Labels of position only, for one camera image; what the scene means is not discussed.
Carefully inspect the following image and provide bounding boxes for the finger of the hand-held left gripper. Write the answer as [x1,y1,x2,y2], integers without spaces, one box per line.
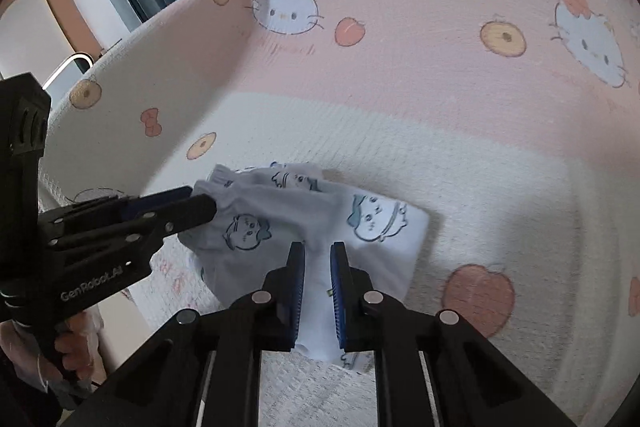
[40,187,194,229]
[47,197,219,259]

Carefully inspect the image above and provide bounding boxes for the cartoon print pajama pants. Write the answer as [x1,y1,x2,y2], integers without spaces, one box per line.
[177,161,431,375]

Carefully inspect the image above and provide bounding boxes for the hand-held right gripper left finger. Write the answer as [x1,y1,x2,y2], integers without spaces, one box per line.
[60,242,307,427]

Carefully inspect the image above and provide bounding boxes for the person's left hand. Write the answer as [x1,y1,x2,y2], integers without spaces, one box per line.
[0,311,107,390]

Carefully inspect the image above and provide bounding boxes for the pink and cream printed blanket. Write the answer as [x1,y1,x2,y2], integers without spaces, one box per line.
[37,0,640,427]

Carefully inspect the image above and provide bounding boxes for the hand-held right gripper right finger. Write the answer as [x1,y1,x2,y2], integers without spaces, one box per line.
[329,242,576,427]

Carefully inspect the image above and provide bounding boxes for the lit rim mirror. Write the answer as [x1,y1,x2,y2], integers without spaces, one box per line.
[45,51,95,92]

